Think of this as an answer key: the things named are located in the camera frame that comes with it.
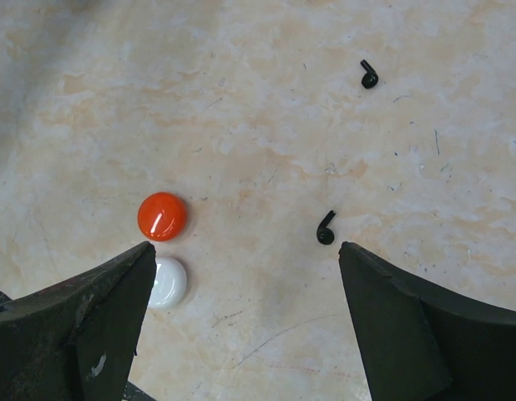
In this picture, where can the black earbud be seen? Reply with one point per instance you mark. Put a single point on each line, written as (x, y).
(370, 78)
(324, 233)

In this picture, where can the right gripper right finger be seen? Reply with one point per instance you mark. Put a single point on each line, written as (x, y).
(421, 341)

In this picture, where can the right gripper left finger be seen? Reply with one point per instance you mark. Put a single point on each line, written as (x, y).
(77, 339)

